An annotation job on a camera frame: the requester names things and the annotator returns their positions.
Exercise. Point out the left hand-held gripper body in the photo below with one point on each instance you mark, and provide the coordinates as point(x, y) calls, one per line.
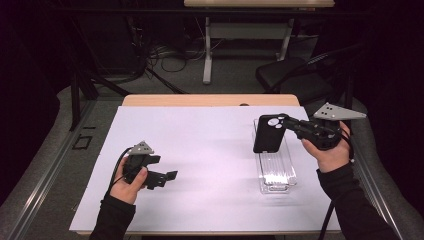
point(140, 150)

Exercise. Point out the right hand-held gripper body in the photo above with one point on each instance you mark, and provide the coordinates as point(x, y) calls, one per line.
point(320, 133)

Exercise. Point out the clear plastic box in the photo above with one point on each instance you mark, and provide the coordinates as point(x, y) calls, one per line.
point(276, 173)

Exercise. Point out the person's right hand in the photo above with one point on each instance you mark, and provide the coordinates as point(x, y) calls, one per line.
point(333, 160)

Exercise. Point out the person's left hand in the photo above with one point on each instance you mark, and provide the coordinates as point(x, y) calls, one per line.
point(125, 191)

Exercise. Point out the white table sheet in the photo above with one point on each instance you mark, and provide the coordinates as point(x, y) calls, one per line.
point(200, 150)

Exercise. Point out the black folding chair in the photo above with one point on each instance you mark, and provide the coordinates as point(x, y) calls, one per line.
point(293, 76)

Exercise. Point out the wooden table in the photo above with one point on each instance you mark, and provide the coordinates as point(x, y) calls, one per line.
point(200, 100)

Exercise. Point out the black metal stand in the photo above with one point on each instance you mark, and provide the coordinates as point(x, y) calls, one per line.
point(75, 100)

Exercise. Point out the white-legged desk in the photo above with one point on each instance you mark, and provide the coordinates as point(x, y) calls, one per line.
point(207, 50)

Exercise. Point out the black horizontal bar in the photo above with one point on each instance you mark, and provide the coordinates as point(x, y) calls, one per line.
point(166, 11)

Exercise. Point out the black metal post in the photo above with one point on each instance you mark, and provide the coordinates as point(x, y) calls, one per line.
point(349, 90)

